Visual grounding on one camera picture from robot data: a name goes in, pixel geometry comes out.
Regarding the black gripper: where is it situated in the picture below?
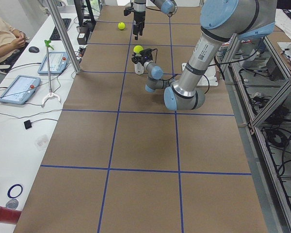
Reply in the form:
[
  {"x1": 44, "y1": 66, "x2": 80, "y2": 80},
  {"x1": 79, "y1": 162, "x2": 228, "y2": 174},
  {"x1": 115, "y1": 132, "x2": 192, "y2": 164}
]
[
  {"x1": 131, "y1": 55, "x2": 151, "y2": 65},
  {"x1": 133, "y1": 10, "x2": 146, "y2": 40}
]

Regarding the yellow tennis ball Wilson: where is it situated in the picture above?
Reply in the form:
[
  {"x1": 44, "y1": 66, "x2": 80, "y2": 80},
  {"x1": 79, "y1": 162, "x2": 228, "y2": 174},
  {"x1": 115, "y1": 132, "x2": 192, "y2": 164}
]
[{"x1": 133, "y1": 45, "x2": 144, "y2": 53}]

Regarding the clear tennis ball can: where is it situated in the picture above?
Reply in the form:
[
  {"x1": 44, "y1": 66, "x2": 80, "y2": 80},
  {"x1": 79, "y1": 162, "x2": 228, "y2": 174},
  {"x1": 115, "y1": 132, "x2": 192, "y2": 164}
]
[{"x1": 134, "y1": 63, "x2": 144, "y2": 75}]

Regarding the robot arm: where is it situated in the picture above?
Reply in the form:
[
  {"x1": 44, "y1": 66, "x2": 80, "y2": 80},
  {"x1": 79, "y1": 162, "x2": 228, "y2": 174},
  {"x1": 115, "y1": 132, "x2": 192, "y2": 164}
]
[
  {"x1": 132, "y1": 0, "x2": 277, "y2": 111},
  {"x1": 132, "y1": 0, "x2": 178, "y2": 40}
]

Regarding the yellow tennis ball far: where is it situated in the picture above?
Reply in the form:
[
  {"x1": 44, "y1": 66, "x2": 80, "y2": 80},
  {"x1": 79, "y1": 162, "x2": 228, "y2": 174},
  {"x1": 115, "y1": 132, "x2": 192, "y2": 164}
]
[{"x1": 117, "y1": 22, "x2": 126, "y2": 31}]

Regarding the black box with label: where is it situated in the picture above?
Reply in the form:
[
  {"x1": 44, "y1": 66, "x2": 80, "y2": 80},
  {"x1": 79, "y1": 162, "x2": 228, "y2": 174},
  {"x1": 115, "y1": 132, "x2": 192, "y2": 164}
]
[{"x1": 77, "y1": 27, "x2": 90, "y2": 45}]

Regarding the black computer monitor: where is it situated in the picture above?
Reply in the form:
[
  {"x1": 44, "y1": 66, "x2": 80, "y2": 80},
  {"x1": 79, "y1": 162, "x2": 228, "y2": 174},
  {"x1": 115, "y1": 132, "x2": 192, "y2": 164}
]
[{"x1": 74, "y1": 0, "x2": 96, "y2": 30}]

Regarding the blue teach pendant far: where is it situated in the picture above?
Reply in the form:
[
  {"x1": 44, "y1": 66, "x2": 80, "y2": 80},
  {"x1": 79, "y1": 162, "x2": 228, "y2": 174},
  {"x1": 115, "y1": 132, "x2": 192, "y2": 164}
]
[{"x1": 37, "y1": 51, "x2": 69, "y2": 75}]

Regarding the blue teach pendant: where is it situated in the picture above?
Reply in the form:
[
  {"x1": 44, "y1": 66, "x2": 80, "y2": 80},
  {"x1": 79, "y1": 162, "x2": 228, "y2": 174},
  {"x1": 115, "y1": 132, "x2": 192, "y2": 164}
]
[
  {"x1": 0, "y1": 75, "x2": 41, "y2": 105},
  {"x1": 37, "y1": 51, "x2": 69, "y2": 75}
]

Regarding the black keyboard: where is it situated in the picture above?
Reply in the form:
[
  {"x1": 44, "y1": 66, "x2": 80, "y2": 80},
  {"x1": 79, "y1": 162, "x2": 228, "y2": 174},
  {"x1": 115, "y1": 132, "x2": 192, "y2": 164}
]
[{"x1": 49, "y1": 18, "x2": 72, "y2": 41}]

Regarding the green white reacher grabber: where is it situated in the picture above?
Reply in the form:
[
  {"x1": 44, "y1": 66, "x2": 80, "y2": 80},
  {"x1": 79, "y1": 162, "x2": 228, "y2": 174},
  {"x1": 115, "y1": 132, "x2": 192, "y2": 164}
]
[{"x1": 41, "y1": 40, "x2": 61, "y2": 107}]

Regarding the black computer mouse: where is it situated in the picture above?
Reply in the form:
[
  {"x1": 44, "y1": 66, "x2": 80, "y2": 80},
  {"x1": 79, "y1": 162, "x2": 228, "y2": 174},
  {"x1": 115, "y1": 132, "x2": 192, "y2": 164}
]
[{"x1": 29, "y1": 46, "x2": 40, "y2": 53}]

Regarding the brown paper table mat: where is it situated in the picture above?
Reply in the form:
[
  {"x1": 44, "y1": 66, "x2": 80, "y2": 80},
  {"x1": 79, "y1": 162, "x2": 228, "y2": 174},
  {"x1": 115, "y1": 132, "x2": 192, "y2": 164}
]
[{"x1": 15, "y1": 6, "x2": 268, "y2": 233}]

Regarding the blue teach pendant near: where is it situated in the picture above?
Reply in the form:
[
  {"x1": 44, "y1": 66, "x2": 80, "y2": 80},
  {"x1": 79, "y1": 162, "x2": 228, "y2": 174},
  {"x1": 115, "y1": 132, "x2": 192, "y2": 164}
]
[{"x1": 0, "y1": 75, "x2": 41, "y2": 105}]

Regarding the small black square device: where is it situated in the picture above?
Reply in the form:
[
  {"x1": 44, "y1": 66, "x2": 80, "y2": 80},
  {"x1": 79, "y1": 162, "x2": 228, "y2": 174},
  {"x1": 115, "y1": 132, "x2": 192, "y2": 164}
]
[{"x1": 24, "y1": 120, "x2": 32, "y2": 130}]

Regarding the person in beige shirt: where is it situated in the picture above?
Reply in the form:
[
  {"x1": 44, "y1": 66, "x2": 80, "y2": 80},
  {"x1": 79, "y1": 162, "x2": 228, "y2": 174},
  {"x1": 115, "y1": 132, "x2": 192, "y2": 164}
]
[{"x1": 0, "y1": 17, "x2": 28, "y2": 66}]

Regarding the blue tape roll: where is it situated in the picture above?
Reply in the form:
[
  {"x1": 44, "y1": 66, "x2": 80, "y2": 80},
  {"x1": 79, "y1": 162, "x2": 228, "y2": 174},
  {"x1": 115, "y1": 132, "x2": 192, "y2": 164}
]
[{"x1": 7, "y1": 183, "x2": 23, "y2": 199}]

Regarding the red cylinder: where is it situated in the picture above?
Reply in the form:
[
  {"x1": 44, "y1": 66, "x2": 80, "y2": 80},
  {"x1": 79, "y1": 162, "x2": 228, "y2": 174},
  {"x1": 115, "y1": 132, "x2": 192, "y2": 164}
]
[{"x1": 0, "y1": 206, "x2": 22, "y2": 225}]

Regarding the aluminium frame post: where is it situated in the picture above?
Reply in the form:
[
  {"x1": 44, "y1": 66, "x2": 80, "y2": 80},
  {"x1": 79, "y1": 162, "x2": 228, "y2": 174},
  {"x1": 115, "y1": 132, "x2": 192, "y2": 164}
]
[{"x1": 46, "y1": 0, "x2": 81, "y2": 74}]

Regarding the aluminium side frame rack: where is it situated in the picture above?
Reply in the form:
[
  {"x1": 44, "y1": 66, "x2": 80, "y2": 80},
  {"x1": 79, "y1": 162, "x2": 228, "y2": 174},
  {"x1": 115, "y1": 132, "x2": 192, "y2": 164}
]
[{"x1": 221, "y1": 31, "x2": 291, "y2": 233}]

